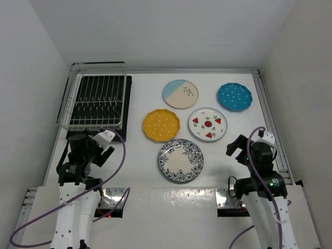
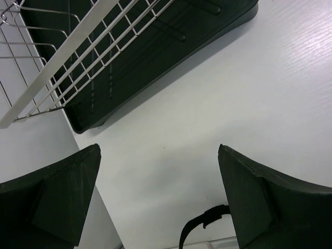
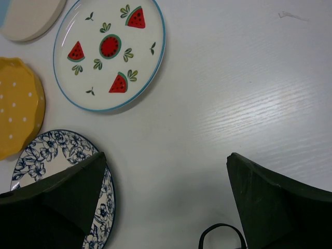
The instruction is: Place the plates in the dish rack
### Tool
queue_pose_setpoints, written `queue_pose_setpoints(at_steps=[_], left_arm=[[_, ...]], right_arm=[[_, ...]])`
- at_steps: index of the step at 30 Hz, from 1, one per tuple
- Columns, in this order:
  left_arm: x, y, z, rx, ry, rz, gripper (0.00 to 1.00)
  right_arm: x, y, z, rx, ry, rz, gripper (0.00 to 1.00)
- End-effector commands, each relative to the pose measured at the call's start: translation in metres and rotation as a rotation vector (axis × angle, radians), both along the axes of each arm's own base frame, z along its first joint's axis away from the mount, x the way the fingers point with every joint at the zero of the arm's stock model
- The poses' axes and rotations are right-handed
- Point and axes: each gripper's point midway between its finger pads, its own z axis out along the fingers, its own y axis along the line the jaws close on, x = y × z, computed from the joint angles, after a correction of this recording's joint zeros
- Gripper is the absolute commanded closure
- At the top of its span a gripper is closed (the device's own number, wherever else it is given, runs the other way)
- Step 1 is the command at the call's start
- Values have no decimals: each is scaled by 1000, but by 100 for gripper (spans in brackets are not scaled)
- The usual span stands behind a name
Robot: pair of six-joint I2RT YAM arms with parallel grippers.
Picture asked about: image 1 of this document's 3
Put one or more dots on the black drip tray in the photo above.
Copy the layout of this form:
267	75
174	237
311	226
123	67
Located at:
127	109

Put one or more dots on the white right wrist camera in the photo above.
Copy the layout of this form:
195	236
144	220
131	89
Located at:
267	138

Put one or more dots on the metal base plate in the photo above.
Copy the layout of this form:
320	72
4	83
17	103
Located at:
224	201
110	197

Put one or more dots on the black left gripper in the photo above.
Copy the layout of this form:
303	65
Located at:
100	159

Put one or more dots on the white watermelon pattern plate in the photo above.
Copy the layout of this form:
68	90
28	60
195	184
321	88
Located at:
207	124

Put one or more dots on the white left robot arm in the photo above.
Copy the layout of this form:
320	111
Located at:
79	192

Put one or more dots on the blue floral pattern plate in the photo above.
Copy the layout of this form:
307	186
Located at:
180	160

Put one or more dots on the aluminium table frame rail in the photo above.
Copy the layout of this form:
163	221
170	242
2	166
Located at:
282	162

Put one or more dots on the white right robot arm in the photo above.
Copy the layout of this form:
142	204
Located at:
264	192

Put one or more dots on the yellow polka dot plate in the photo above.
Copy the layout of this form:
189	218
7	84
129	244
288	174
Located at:
161	125

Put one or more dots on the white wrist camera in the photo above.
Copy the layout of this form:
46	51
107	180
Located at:
267	138
104	138

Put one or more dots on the blue polka dot plate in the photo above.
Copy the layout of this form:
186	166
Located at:
234	97

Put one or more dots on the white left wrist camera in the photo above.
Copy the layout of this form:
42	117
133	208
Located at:
104	138

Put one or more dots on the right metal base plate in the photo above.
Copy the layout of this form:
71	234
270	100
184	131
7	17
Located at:
224	201

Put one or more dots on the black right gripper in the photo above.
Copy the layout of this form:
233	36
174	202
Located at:
240	142

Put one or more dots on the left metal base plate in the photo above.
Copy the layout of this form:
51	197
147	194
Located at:
110	197

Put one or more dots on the white wire dish rack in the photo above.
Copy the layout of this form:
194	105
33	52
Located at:
77	70

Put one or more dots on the blue and beige plate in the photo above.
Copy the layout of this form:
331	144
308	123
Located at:
180	94

